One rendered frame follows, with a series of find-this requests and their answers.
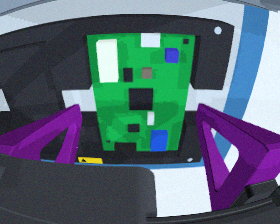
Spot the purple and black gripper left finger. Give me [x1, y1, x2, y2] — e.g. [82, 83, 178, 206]
[0, 104, 82, 164]

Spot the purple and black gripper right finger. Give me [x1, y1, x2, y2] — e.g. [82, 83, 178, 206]
[196, 103, 280, 211]

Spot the green circuit board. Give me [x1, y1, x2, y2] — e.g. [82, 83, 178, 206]
[87, 33, 195, 151]

